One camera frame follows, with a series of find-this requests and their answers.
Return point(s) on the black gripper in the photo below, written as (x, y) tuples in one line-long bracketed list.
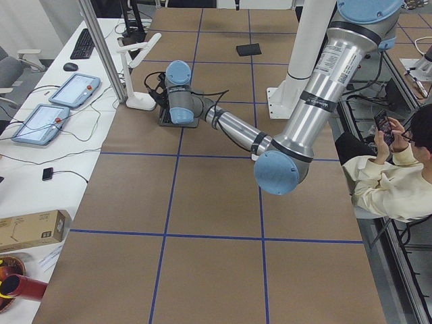
[(165, 107)]

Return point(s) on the black mouse pad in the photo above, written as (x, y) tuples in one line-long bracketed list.
[(248, 50)]

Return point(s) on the white desk lamp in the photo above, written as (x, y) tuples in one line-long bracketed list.
[(132, 58)]

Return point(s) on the black desk mouse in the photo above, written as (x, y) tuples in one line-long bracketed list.
[(70, 67)]

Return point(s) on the upper teach pendant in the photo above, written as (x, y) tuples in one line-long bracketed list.
[(77, 89)]

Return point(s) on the teach pendant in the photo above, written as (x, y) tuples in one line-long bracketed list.
[(77, 89), (42, 125)]

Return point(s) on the black keyboard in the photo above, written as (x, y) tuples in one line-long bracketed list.
[(84, 46)]

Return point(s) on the lower teach pendant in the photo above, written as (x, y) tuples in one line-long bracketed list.
[(42, 125)]

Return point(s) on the cardboard box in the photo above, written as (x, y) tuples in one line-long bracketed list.
[(32, 230)]

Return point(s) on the black smartphone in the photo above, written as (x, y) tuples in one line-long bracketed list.
[(382, 124)]

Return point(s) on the red bottle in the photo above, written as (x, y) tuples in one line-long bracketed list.
[(20, 286)]

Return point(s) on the person in cream sweater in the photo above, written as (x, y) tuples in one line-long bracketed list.
[(394, 180)]

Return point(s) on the aluminium frame post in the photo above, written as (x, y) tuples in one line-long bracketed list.
[(92, 24)]

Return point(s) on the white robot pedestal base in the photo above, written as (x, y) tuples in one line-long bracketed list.
[(290, 67)]

